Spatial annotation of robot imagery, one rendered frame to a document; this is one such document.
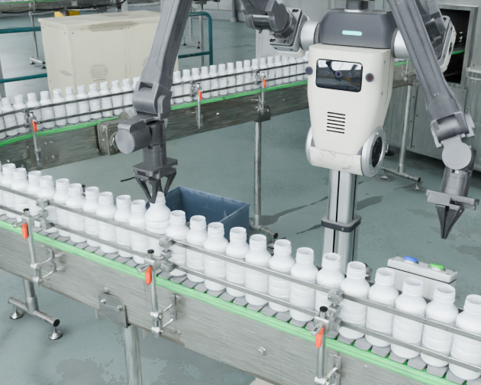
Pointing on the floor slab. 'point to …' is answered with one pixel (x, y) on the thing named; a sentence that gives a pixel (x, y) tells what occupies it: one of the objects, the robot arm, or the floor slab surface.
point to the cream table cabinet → (97, 48)
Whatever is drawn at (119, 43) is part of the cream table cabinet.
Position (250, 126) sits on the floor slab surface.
